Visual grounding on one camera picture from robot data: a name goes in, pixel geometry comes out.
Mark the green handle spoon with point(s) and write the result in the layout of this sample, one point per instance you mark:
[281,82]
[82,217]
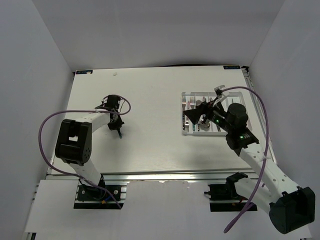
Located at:
[205,124]

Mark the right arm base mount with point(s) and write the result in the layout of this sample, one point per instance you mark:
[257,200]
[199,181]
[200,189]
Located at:
[221,199]

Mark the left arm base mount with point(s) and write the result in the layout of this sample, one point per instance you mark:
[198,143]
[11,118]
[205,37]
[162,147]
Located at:
[88,197]

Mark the white cutlery tray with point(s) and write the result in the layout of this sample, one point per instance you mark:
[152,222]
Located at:
[189,100]

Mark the dark marbled handle fork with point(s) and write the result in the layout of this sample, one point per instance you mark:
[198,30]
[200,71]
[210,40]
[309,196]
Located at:
[185,120]

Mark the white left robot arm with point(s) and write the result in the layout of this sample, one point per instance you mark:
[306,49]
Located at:
[75,139]

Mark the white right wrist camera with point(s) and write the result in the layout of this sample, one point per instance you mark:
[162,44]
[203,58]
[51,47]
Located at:
[220,96]

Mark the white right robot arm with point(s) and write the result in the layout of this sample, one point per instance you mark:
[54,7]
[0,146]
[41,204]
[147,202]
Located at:
[288,205]

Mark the dark marbled handle spoon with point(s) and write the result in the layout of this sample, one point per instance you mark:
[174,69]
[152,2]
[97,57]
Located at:
[198,103]

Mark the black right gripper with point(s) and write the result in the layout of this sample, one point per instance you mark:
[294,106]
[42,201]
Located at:
[195,114]

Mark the green handle fork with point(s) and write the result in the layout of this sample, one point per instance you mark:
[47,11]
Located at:
[192,105]

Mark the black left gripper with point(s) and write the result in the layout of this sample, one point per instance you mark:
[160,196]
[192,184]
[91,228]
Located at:
[117,126]

